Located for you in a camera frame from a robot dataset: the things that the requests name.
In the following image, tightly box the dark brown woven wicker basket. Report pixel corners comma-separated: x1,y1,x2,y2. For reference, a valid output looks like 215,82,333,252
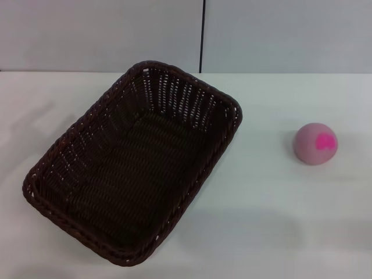
22,60,243,267

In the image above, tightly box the pink ball with magenta patch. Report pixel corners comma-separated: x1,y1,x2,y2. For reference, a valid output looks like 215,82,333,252
292,122,339,166

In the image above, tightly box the black vertical wall strip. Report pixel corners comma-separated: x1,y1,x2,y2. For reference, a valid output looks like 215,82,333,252
198,0,206,74

